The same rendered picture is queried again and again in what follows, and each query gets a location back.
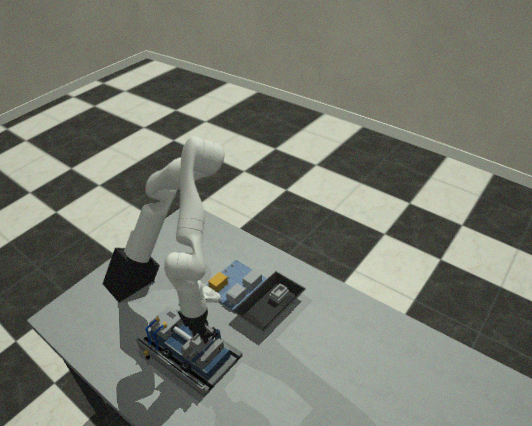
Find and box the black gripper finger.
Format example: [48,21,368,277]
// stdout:
[178,311,197,337]
[193,323,216,344]

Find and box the yellow block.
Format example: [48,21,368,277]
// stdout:
[208,272,228,293]

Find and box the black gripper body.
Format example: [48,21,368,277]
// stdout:
[181,309,208,330]

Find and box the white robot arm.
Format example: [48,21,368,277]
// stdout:
[124,137,225,318]

